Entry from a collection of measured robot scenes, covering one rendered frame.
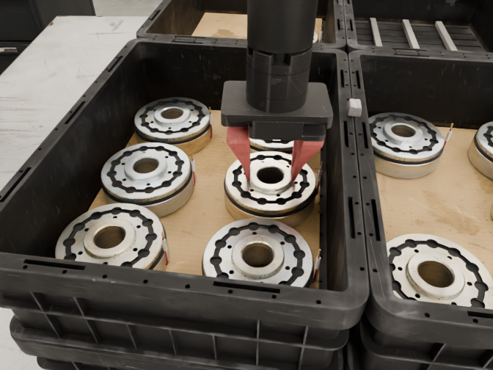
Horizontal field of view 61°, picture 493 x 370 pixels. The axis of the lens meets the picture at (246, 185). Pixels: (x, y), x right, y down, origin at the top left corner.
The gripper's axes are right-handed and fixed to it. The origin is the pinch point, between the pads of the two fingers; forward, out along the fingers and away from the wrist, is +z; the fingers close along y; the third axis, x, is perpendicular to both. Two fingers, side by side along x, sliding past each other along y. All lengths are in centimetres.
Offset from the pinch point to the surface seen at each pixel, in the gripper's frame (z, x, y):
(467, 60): -6.2, -15.6, -25.2
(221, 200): 4.3, 0.1, 5.6
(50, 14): 33, -139, 85
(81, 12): 43, -171, 85
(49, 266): -5.4, 17.6, 16.2
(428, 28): 3, -52, -34
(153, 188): 1.4, 1.6, 12.7
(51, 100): 17, -44, 45
